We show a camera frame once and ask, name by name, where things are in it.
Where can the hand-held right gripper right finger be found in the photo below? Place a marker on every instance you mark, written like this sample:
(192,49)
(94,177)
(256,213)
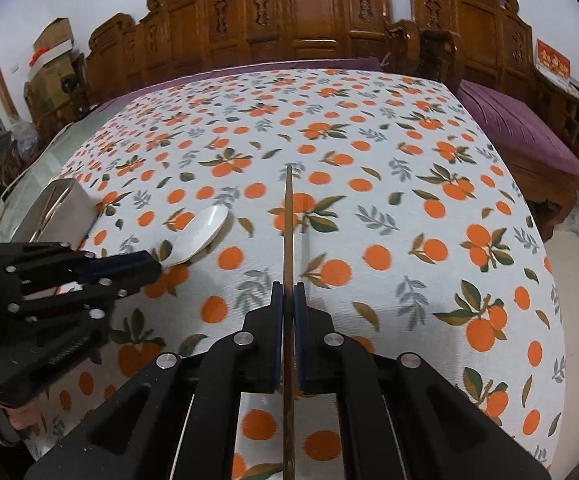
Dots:
(314,350)

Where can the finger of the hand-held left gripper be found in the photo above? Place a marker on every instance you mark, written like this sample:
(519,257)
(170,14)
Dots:
(119,261)
(129,280)

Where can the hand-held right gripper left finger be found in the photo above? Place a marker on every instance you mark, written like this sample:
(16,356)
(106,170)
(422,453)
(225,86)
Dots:
(264,350)

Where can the grey rectangular utensil container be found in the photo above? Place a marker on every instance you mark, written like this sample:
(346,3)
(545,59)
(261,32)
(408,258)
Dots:
(76,210)

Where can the white plastic spoon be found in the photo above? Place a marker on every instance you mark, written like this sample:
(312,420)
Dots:
(199,232)

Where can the dark brown chopstick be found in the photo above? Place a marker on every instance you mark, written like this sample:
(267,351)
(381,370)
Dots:
(288,220)

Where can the person's left hand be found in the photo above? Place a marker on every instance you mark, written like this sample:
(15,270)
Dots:
(26,416)

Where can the glass side table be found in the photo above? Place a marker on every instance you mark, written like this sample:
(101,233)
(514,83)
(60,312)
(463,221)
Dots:
(69,145)

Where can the orange print tablecloth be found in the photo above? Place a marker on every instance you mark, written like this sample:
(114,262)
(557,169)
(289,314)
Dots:
(369,185)

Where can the large brown cardboard box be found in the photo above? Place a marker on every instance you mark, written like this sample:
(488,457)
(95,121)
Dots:
(54,85)

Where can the white box with red print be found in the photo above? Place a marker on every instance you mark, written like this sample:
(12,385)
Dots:
(49,55)

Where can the long purple seat cushion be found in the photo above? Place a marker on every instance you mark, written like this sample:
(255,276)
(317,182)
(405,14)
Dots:
(294,65)

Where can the long carved wooden sofa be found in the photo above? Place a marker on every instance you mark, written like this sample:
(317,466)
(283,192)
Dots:
(309,20)

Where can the short carved wooden sofa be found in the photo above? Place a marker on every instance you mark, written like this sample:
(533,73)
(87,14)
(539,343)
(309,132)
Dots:
(469,15)

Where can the red desk calendar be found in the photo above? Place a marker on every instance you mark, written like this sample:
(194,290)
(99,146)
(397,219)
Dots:
(552,60)

